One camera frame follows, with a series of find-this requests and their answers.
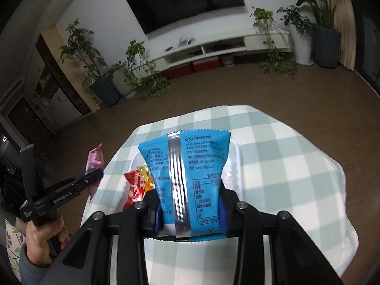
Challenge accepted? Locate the light blue snack packet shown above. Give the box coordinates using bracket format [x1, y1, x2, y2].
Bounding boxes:
[138, 128, 232, 242]

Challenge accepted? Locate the white television cabinet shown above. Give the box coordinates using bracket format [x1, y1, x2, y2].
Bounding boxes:
[147, 27, 290, 70]

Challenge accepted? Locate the floral cushion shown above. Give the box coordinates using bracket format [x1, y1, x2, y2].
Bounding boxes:
[4, 218, 28, 280]

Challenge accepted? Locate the glass sliding door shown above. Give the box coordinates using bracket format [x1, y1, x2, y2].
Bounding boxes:
[352, 0, 380, 95]

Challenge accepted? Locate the orange snack packet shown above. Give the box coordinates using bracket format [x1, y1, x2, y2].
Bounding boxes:
[137, 165, 156, 190]

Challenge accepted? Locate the person's left forearm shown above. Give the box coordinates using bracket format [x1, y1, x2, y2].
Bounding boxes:
[18, 243, 54, 285]

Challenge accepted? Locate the beige curtain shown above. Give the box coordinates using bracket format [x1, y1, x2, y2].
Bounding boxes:
[325, 0, 357, 71]

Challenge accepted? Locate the wall cabinet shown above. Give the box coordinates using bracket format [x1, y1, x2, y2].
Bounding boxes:
[22, 25, 100, 137]

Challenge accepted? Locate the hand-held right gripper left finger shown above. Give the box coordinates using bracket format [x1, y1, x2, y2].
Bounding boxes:
[47, 188, 164, 285]

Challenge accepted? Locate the bushy plant in white pot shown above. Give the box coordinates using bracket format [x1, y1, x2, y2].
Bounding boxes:
[283, 5, 314, 66]

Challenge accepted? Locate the red chocolate ball packet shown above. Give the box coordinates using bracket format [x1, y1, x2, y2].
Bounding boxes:
[123, 169, 149, 211]

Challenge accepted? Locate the small plant in pale pot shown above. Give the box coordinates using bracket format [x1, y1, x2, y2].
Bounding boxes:
[108, 61, 138, 100]

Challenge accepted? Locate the hanging leafy plant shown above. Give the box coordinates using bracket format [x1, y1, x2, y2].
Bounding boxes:
[250, 6, 297, 78]

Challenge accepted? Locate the pink cartoon snack packet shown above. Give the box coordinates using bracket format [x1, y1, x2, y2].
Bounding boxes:
[85, 142, 104, 198]

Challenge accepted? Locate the white plastic tray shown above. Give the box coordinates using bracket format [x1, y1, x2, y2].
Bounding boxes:
[120, 141, 244, 241]

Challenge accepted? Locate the wall-mounted black television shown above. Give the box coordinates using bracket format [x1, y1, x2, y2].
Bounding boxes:
[123, 0, 245, 35]

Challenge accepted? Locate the person's left hand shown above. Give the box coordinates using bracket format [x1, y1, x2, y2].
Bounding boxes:
[26, 215, 70, 268]

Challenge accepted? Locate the trailing vine plant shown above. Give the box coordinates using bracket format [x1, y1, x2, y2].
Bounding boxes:
[125, 40, 173, 100]

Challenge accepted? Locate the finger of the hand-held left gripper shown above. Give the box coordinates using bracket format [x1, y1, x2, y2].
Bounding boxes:
[73, 169, 104, 192]

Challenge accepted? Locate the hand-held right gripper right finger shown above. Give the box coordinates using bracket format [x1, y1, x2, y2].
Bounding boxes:
[219, 188, 345, 285]

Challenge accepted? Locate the cable bundle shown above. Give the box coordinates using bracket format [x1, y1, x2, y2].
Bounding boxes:
[165, 36, 196, 51]

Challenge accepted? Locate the tall plant in dark pot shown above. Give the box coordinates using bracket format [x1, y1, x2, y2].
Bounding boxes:
[59, 18, 123, 107]

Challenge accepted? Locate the large-leaf plant in dark pot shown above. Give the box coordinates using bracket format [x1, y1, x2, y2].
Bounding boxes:
[286, 0, 342, 68]

